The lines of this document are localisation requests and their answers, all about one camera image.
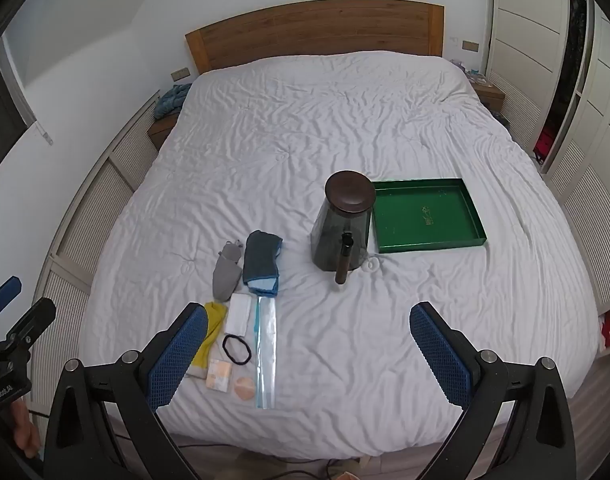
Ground wooden headboard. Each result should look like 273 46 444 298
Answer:
185 0 445 75

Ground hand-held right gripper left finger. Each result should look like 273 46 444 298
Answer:
44 302 209 480

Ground grey eye mask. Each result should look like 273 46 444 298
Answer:
212 240 246 303

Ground wooden nightstand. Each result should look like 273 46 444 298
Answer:
147 114 182 151
452 60 493 86
472 82 506 108

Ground dark glass pitcher brown lid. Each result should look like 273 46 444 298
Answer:
311 170 377 288

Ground blue crumpled cloth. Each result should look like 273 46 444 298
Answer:
155 82 192 121

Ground wooden right nightstand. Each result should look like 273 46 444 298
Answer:
452 60 493 86

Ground green tray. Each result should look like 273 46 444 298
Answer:
370 177 487 254

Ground white louvered cabinet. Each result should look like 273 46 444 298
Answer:
32 91 162 411

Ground round beige puff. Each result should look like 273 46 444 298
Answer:
232 375 257 401

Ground teal blue towel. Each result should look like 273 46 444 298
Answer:
242 230 284 296

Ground white wardrobe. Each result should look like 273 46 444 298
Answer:
488 0 610 311

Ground light blue toothbrush box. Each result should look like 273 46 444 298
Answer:
252 295 279 409

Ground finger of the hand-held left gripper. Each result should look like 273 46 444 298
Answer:
6 297 56 350
0 276 24 318

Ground person's left hand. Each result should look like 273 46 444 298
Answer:
10 399 42 458

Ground yellow towel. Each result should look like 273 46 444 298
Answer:
185 301 229 380

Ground dark hanging clothes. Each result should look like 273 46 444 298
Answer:
568 0 592 92

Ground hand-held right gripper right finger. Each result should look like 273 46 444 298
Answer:
409 301 578 480

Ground black hair tie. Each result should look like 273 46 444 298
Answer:
221 334 253 365

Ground beige square packet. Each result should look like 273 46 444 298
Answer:
205 358 234 391

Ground bed with white sheet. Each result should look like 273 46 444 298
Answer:
77 50 600 461

